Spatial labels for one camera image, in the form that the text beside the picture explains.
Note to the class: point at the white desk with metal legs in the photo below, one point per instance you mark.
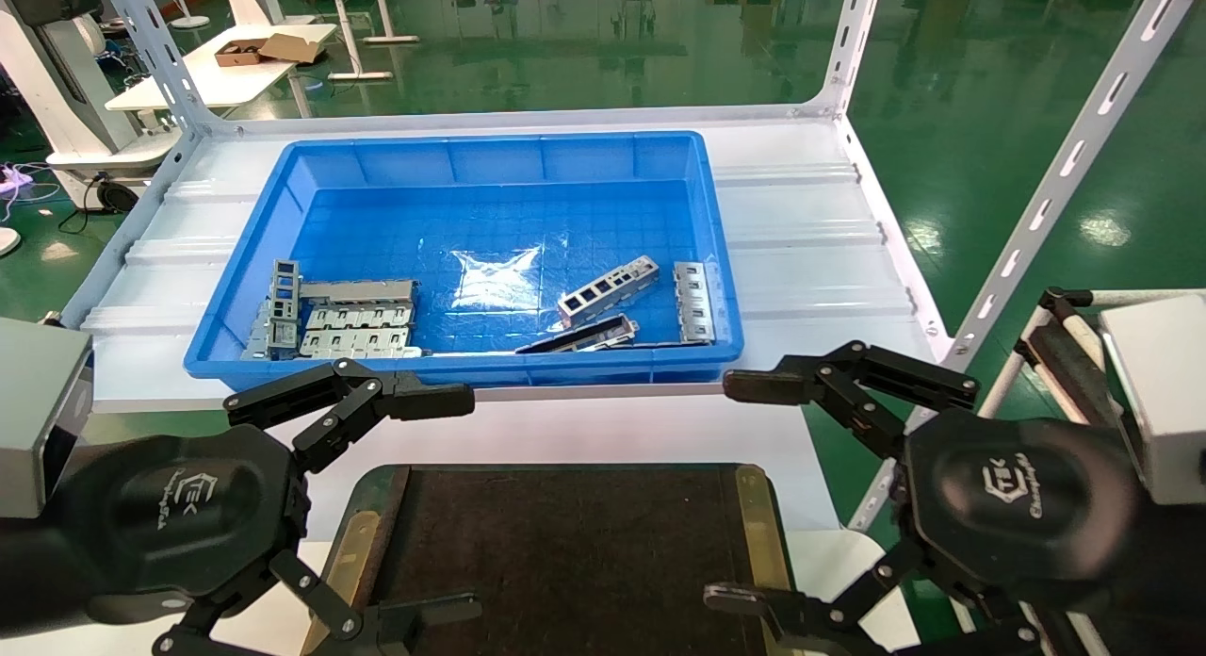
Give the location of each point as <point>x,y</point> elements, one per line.
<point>353,34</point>

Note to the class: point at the white tubular frame black pad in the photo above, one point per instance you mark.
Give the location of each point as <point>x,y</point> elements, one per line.
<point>1060,350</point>

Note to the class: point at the blue plastic bin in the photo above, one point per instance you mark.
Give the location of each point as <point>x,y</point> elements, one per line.
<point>490,175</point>

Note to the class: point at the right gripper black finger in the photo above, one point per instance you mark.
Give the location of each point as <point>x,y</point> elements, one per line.
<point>848,373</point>
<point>810,623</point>

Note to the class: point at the open brown cardboard box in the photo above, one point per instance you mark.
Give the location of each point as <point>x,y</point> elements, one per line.
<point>268,49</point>

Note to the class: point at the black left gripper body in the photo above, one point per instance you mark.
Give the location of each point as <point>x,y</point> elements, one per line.
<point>179,524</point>

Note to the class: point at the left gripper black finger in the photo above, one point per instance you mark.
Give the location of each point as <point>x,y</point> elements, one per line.
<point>415,401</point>
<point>396,623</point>

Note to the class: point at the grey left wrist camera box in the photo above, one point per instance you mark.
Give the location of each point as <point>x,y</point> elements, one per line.
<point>38,411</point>

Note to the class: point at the dark long metal cage part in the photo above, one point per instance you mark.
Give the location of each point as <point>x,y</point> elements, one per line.
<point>579,338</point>

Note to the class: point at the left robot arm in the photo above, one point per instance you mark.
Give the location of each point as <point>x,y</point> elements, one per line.
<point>26,581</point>

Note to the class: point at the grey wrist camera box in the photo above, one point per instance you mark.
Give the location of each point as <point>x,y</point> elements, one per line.
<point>38,411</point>
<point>1164,401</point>

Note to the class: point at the long grey metal cage bar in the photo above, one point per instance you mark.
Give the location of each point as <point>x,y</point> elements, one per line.
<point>363,291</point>

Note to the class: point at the silver slotted metal cage part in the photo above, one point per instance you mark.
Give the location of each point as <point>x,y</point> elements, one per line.
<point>694,303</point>

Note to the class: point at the upright grey bracket square holes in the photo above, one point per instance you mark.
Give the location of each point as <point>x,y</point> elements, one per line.
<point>284,303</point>

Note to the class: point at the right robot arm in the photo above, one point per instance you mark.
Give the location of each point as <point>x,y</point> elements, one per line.
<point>1173,581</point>

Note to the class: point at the small grey metal plate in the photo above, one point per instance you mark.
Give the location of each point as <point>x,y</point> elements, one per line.
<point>255,340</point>

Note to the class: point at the white perforated metal shelf rack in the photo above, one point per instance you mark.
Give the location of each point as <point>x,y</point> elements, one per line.
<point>1065,166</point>

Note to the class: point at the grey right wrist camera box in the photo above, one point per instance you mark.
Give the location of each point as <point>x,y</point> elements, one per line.
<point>1164,401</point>

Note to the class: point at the flat slotted metal cage part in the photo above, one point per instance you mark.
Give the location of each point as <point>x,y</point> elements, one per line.
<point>363,344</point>
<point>363,318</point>

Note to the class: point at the white humanoid robot black head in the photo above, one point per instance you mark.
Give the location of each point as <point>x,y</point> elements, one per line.
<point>57,81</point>

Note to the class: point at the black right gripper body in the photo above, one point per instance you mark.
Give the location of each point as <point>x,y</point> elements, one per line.
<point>1018,505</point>

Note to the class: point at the black container brass edges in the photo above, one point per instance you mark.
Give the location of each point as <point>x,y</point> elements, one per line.
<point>565,562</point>

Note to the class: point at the silver cage part square windows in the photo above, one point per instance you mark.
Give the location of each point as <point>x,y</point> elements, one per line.
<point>608,291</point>

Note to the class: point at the white table with cardboard box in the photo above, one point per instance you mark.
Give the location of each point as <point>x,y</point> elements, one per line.
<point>221,76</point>

